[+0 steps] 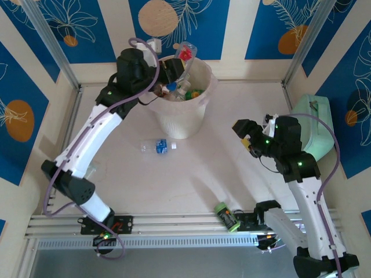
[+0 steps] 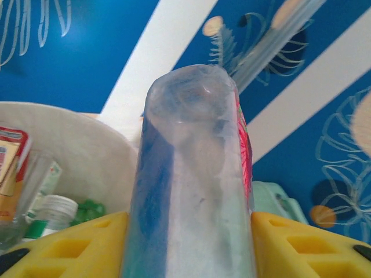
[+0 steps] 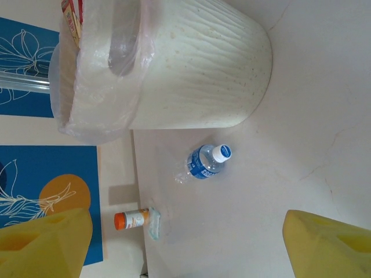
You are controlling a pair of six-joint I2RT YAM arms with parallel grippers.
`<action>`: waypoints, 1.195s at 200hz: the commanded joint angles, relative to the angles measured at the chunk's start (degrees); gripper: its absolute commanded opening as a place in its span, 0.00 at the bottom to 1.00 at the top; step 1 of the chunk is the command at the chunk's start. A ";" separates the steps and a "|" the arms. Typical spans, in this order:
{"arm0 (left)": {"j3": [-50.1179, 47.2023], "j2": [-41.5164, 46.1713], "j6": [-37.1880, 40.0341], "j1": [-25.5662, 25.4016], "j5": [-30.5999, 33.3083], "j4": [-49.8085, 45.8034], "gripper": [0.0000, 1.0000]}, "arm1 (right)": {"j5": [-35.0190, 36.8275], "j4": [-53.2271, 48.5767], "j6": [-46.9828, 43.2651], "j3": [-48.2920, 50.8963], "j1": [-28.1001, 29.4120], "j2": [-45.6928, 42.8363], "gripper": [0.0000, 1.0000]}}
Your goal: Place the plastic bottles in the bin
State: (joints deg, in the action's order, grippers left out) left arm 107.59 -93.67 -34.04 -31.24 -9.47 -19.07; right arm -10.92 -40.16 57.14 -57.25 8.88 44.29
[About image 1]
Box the red yellow label bottle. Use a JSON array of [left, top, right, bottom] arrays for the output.
[[173, 41, 199, 83]]

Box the clear bottle green cap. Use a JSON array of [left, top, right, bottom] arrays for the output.
[[173, 81, 192, 102]]

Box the clear plastic bin liner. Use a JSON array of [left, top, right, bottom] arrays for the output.
[[141, 57, 219, 116]]

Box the white plastic waste bin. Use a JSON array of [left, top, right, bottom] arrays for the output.
[[146, 54, 217, 140]]

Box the mint green medicine bag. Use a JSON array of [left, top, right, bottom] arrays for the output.
[[291, 93, 336, 162]]

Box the green black can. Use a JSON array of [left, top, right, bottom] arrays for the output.
[[213, 202, 241, 233]]

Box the black right base connector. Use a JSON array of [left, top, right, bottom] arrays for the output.
[[256, 230, 288, 254]]

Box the black base connector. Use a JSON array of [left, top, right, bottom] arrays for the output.
[[256, 230, 288, 254], [92, 233, 119, 256]]

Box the grey metal panel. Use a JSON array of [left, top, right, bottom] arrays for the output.
[[17, 231, 356, 278]]

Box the black left base connector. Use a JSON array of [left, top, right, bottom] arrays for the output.
[[92, 233, 119, 256]]

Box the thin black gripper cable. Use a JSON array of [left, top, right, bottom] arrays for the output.
[[252, 149, 281, 174]]

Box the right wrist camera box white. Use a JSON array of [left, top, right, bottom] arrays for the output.
[[262, 114, 279, 137]]

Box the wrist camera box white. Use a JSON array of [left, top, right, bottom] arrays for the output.
[[262, 114, 279, 137], [135, 38, 162, 67]]

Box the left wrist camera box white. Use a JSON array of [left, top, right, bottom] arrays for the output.
[[135, 38, 162, 67]]

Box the aluminium table edge rail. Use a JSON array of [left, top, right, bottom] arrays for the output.
[[282, 83, 295, 112], [42, 86, 85, 217]]

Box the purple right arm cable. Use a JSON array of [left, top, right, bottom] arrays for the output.
[[259, 114, 341, 278]]

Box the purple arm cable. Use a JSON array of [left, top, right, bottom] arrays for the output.
[[259, 114, 341, 278], [42, 37, 161, 259]]

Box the aluminium frame post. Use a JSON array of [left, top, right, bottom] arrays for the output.
[[20, 0, 81, 90], [282, 0, 336, 87]]

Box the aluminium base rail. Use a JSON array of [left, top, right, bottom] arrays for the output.
[[24, 207, 343, 240]]

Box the slotted grey cable duct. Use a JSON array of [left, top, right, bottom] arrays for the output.
[[35, 235, 259, 250]]

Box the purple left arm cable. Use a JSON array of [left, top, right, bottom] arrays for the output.
[[42, 37, 161, 259]]

